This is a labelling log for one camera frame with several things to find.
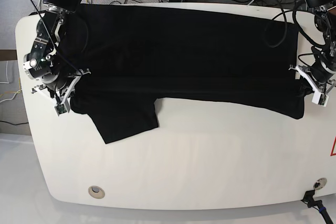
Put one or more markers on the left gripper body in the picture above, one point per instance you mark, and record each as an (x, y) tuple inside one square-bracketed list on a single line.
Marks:
[(320, 73)]

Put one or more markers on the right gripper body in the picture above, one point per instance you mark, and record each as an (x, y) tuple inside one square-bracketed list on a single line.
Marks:
[(56, 87)]

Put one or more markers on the black T-shirt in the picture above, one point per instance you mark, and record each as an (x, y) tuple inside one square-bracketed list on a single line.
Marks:
[(139, 54)]

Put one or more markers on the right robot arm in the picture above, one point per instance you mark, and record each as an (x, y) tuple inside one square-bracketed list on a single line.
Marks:
[(45, 62)]

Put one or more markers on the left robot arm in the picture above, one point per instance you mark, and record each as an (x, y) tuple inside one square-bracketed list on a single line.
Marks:
[(324, 21)]

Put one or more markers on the red warning triangle sticker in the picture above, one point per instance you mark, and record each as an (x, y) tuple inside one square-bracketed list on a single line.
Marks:
[(333, 151)]

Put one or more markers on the right table grommet hole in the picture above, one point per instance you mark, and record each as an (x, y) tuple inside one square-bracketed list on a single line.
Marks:
[(320, 183)]

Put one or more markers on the table grommet hole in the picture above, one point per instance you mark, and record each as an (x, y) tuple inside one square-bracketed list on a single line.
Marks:
[(96, 192), (320, 183)]

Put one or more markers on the left table grommet hole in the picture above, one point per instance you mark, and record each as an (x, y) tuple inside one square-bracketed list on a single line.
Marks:
[(96, 192)]

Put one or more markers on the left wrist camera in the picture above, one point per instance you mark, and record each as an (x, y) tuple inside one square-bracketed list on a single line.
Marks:
[(320, 99)]

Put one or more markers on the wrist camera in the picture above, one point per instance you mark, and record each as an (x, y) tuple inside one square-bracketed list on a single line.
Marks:
[(62, 107), (320, 99)]

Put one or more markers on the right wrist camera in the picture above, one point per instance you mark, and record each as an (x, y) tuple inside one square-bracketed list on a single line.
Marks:
[(62, 107)]

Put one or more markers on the black clamp with cable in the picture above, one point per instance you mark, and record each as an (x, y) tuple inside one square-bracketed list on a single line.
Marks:
[(309, 200)]

